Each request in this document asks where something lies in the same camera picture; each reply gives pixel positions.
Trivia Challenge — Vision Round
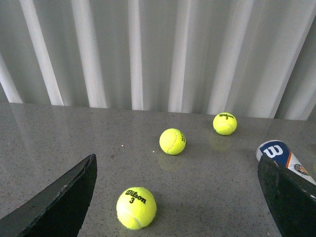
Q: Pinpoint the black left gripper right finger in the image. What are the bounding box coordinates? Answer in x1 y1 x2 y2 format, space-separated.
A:
258 155 316 237

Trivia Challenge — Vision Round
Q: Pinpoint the middle yellow tennis ball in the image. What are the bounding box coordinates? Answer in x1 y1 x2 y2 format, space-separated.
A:
159 128 186 155

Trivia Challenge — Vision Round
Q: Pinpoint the near Wilson tennis ball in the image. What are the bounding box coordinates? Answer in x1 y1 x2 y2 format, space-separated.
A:
116 187 157 230

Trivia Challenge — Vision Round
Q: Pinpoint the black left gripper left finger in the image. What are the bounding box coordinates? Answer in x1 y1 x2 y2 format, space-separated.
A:
0 154 97 237

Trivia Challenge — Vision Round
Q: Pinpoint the far Wilson tennis ball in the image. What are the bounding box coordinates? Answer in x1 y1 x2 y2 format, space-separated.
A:
213 112 237 135

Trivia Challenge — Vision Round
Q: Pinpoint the white pleated curtain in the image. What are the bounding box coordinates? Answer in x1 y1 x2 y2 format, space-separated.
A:
0 0 316 121

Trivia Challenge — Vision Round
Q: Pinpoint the clear Wilson tennis ball can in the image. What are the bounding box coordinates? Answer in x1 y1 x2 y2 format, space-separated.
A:
256 140 316 185

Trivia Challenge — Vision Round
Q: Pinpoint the wilson tennis ball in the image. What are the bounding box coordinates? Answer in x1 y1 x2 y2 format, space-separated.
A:
116 187 157 230
213 112 237 135

